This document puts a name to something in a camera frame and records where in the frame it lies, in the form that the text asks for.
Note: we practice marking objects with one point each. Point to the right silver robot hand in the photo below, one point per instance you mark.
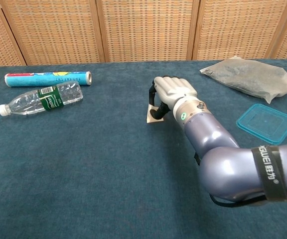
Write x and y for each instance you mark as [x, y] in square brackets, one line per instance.
[173, 89]

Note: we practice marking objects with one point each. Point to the yellow sticky note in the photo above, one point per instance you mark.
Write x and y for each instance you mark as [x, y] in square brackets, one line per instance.
[148, 119]

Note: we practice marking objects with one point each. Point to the right purple robot arm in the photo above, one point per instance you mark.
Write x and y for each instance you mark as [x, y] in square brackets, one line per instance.
[220, 161]

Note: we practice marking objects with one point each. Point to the grey granule filled bag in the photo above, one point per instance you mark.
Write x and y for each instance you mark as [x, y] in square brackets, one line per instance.
[250, 77]

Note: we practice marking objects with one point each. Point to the blue translucent container lid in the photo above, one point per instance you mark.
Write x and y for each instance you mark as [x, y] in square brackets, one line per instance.
[266, 123]

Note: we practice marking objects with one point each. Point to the blue velvet tablecloth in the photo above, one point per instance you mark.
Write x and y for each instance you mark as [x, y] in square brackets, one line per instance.
[83, 174]

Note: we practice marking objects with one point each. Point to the blue printed wrap roll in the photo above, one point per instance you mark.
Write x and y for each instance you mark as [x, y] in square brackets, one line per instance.
[34, 79]

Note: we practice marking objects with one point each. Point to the clear plastic water bottle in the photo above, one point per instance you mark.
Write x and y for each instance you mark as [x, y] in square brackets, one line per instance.
[26, 102]

